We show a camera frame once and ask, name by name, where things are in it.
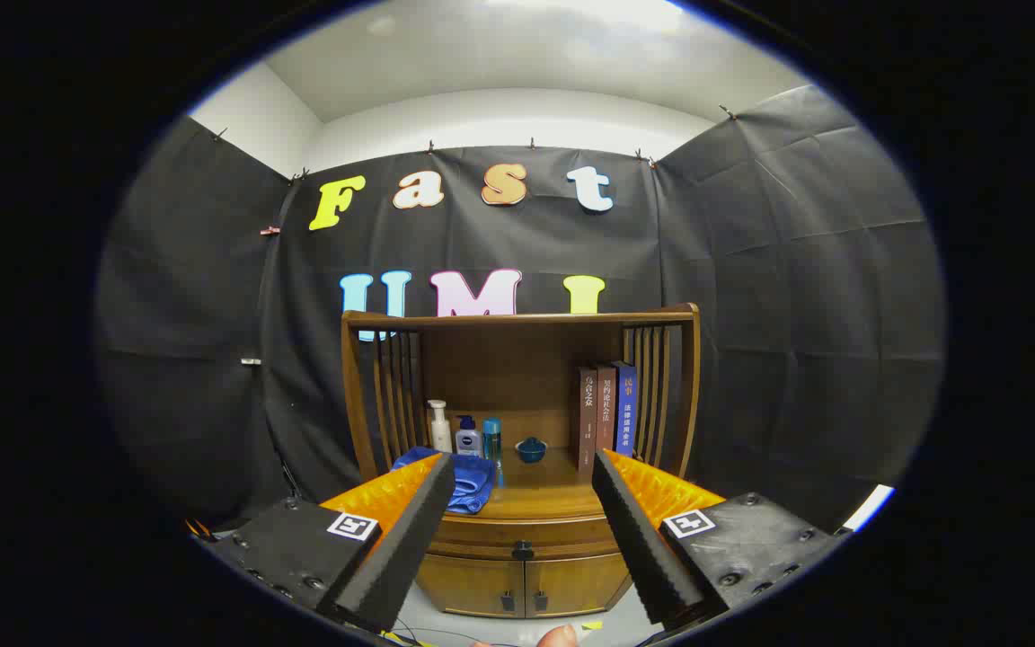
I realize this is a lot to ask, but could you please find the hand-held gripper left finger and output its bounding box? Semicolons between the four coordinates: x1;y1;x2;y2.
199;452;456;634

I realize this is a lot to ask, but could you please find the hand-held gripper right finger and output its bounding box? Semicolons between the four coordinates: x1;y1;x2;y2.
591;448;851;630

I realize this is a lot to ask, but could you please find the wooden drawer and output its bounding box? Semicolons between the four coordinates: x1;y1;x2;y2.
428;514;631;563

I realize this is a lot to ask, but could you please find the wooden cabinet door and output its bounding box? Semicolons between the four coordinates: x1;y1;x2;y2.
525;553;633;619
416;553;526;619

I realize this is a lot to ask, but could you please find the wooden countertop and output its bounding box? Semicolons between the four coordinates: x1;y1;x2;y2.
441;448;606;522

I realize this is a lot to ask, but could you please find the wooden cabinet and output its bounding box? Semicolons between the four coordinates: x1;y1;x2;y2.
341;303;701;619

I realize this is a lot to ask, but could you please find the folded blue towel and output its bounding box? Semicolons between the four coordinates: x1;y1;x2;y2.
392;447;498;515

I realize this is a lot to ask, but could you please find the white pump bottle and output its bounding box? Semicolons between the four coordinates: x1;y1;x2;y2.
428;400;453;454

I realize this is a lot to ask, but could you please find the blue book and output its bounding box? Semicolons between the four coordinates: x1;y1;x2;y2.
615;361;638;457

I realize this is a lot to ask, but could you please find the dark brown book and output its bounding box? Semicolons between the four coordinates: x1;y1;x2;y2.
578;366;599;475

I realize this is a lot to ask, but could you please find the reddish brown book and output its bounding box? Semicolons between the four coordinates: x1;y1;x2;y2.
596;363;617;455

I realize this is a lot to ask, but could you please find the black backdrop cloth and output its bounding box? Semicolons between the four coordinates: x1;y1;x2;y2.
95;85;945;533

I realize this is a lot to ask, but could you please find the thin floor cable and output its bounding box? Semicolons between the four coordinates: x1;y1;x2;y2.
392;616;491;647

